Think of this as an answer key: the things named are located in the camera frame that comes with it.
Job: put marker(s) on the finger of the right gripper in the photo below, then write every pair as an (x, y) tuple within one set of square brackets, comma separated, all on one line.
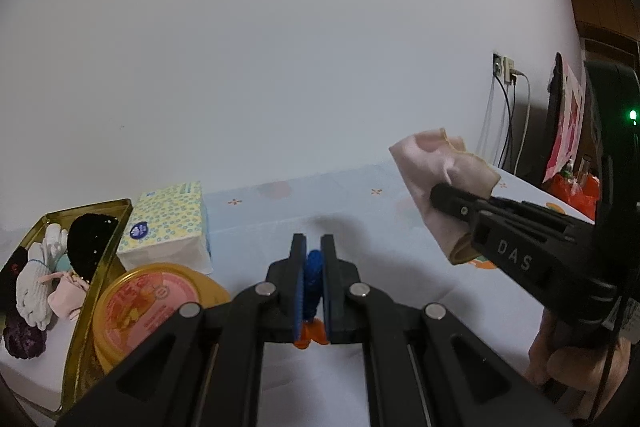
[(497, 223)]

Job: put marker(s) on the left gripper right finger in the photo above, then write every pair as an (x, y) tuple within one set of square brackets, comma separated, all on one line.
[(423, 366)]

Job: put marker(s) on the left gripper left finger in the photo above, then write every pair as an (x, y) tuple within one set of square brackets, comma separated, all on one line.
[(200, 354)]

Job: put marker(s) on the pink beige cloth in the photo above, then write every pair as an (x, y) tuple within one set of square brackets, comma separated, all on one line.
[(428, 158)]

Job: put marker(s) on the pink drawstring pouch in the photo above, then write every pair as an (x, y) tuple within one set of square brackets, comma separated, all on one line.
[(68, 295)]

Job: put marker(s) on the black beaded hat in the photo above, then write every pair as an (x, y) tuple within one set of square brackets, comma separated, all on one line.
[(87, 239)]

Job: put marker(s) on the dark purple scrunchie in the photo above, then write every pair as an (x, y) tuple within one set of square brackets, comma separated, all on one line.
[(22, 341)]

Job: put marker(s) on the white waffle cloth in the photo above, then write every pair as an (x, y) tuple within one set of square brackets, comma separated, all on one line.
[(54, 242)]

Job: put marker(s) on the black fuzzy cloth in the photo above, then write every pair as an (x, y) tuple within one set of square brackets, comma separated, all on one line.
[(8, 277)]

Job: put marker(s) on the person's right hand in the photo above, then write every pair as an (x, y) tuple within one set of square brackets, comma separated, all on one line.
[(574, 367)]

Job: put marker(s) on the orange plastic bag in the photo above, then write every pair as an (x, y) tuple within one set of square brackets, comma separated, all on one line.
[(583, 198)]

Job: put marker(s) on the round gold pink tin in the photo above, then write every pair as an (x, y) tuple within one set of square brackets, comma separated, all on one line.
[(139, 301)]

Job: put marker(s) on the persimmon print tablecloth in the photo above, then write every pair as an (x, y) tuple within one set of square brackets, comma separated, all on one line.
[(375, 225)]

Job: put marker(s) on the pink red paper poster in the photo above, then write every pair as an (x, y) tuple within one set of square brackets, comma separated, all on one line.
[(565, 114)]

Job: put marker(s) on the yellow patterned tissue pack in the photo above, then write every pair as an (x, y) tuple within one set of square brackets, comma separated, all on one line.
[(167, 226)]

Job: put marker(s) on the gold rectangular tin box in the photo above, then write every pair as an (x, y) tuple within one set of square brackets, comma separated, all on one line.
[(68, 366)]

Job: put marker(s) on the wall power outlet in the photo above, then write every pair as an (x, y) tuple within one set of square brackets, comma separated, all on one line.
[(502, 68)]

